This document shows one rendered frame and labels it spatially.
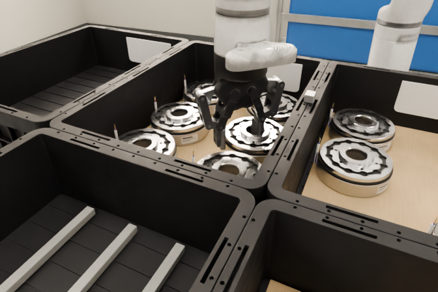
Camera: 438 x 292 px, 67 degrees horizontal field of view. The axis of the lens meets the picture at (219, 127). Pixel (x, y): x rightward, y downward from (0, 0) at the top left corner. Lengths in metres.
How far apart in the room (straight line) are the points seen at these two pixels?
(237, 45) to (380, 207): 0.29
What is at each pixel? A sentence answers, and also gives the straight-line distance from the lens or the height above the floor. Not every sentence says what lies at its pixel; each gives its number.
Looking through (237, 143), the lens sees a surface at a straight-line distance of 0.51.
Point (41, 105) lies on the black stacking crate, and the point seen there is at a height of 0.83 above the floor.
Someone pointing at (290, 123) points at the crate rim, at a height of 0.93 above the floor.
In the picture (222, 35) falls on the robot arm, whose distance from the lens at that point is 0.43.
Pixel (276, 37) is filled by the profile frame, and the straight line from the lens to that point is 2.50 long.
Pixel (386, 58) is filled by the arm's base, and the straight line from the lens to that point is 0.85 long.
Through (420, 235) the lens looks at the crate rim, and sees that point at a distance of 0.34.
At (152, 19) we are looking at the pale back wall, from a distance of 3.93.
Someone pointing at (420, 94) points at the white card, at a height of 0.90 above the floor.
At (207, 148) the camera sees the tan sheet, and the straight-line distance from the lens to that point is 0.56.
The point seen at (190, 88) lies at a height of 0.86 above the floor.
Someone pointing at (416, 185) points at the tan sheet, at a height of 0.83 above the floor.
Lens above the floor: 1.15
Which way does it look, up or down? 32 degrees down
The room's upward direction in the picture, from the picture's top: straight up
